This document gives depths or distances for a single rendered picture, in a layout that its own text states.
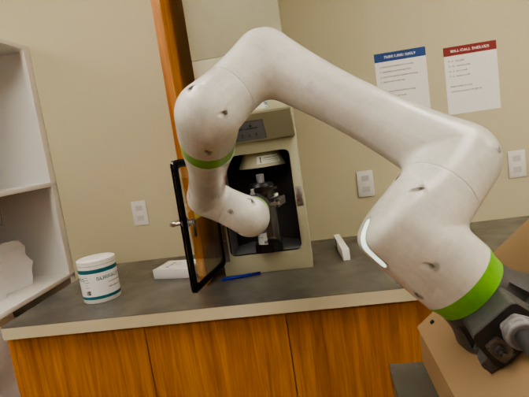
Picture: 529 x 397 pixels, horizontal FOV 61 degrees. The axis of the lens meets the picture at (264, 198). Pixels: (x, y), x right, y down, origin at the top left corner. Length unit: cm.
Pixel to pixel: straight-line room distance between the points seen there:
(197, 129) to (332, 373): 94
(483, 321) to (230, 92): 53
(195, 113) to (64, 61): 156
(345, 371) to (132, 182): 127
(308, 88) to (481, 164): 31
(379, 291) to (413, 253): 70
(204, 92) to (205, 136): 8
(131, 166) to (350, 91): 150
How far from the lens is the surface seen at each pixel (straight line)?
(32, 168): 237
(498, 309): 68
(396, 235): 65
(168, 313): 143
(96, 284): 166
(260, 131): 150
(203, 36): 163
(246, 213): 116
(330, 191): 200
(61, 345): 165
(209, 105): 78
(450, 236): 67
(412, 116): 77
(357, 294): 134
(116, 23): 221
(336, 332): 141
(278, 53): 85
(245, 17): 162
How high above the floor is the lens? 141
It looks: 7 degrees down
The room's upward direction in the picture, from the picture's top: 8 degrees counter-clockwise
